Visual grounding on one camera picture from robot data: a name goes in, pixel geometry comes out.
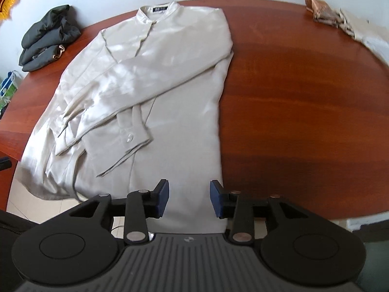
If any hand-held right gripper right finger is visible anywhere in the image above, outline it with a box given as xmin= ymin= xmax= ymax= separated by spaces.
xmin=210 ymin=179 xmax=311 ymax=245

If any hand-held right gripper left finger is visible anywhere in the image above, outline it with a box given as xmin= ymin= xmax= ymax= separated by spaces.
xmin=69 ymin=179 xmax=170 ymax=245

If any beige satin shirt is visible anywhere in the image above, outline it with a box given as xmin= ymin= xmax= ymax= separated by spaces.
xmin=15 ymin=0 xmax=234 ymax=235

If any green and blue bag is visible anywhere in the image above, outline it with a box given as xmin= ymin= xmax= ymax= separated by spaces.
xmin=0 ymin=70 xmax=20 ymax=120

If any dark grey folded garment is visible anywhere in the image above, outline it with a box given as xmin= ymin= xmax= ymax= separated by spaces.
xmin=19 ymin=4 xmax=81 ymax=73

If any tan crumpled cloth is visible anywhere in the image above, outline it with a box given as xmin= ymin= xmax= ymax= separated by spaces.
xmin=304 ymin=0 xmax=345 ymax=27

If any cream fringed cloth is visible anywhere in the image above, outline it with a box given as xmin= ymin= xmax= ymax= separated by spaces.
xmin=337 ymin=7 xmax=389 ymax=69

